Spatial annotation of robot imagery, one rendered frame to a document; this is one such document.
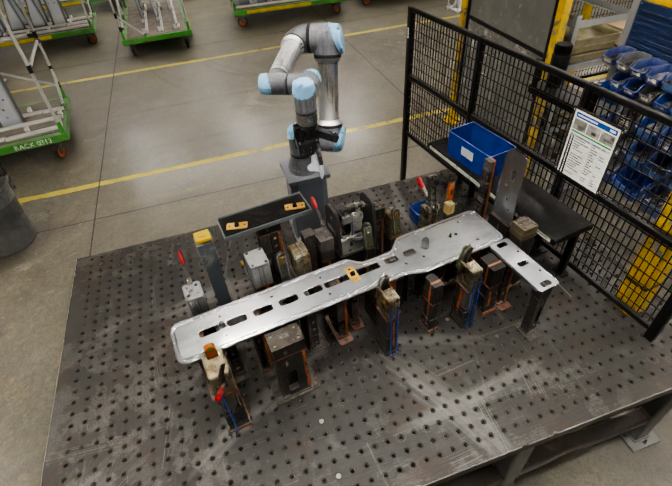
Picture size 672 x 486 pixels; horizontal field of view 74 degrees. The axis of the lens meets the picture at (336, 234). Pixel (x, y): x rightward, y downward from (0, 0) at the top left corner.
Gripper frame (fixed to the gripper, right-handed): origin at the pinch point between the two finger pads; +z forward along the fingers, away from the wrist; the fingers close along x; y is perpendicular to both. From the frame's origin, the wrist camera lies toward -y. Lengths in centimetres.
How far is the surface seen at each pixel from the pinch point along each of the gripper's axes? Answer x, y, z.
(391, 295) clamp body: 46, -11, 30
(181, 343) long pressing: 36, 65, 34
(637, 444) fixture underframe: 98, -120, 133
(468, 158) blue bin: -17, -80, 28
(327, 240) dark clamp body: 12.0, 2.2, 27.3
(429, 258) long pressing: 30, -35, 35
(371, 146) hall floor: -213, -108, 139
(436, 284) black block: 43, -31, 35
